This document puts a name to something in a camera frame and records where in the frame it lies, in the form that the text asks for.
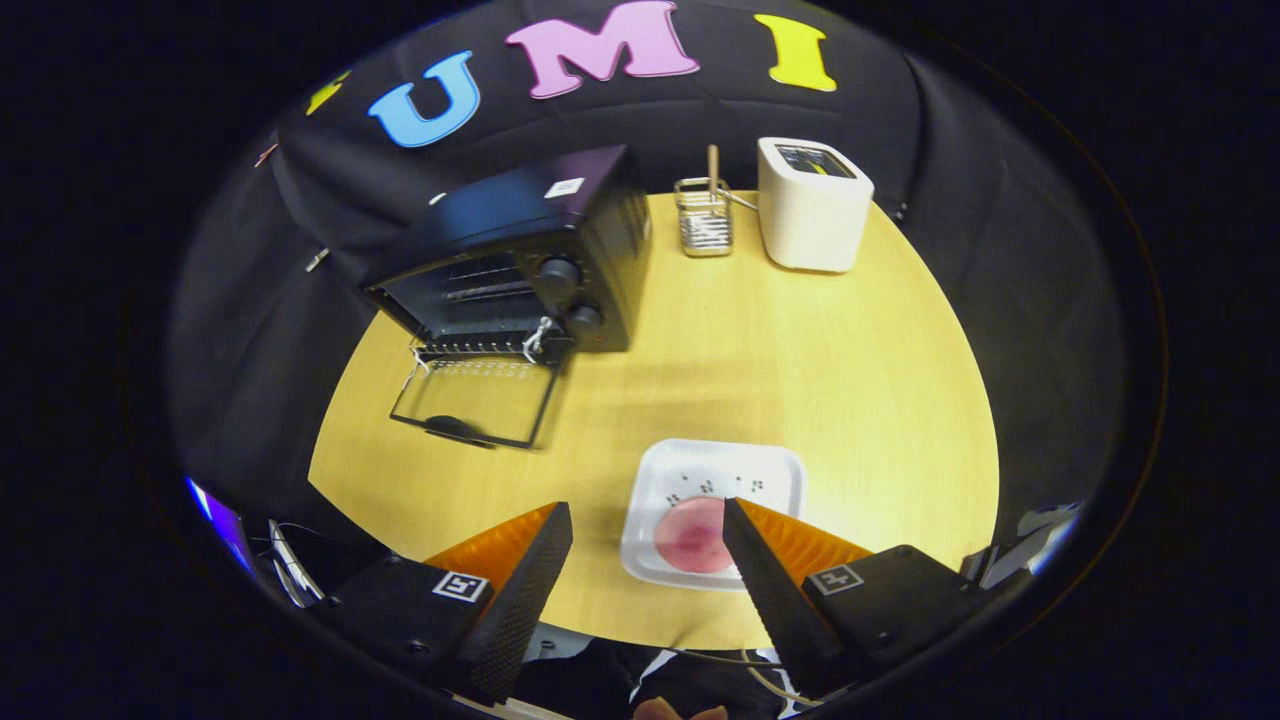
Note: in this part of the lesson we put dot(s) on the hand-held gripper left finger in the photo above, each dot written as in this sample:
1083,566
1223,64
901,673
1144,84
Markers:
520,610

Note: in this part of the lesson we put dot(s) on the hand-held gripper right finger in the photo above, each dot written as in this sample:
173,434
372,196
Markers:
775,610

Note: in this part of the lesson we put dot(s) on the pink ham slice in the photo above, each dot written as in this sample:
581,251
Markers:
690,535

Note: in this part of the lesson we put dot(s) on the white square plate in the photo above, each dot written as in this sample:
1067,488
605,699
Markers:
720,470

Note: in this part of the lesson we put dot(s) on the black toaster oven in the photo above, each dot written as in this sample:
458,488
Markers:
520,210

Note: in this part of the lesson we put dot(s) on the white toaster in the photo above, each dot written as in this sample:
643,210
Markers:
810,215

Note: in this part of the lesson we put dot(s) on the silver clip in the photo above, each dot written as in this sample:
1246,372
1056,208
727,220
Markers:
317,260

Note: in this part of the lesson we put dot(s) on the wooden stick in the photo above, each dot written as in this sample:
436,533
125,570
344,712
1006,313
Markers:
713,165

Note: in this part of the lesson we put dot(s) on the pink clip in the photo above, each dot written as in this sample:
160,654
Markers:
267,155

